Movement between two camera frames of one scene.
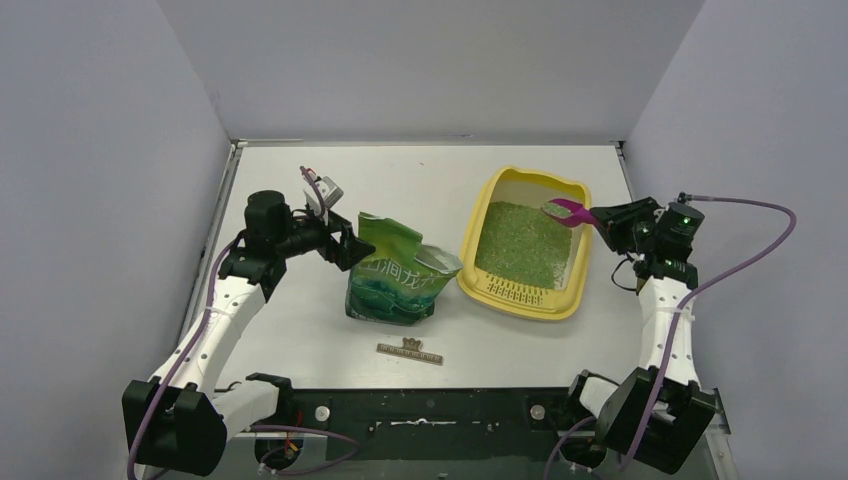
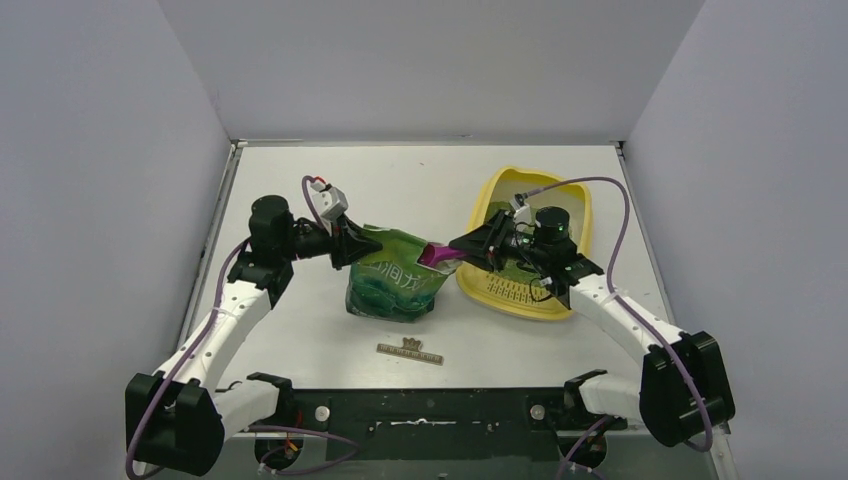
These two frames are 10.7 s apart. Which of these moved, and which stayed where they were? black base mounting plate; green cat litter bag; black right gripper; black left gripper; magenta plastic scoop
Moved: magenta plastic scoop; black right gripper
Stayed: black left gripper; green cat litter bag; black base mounting plate
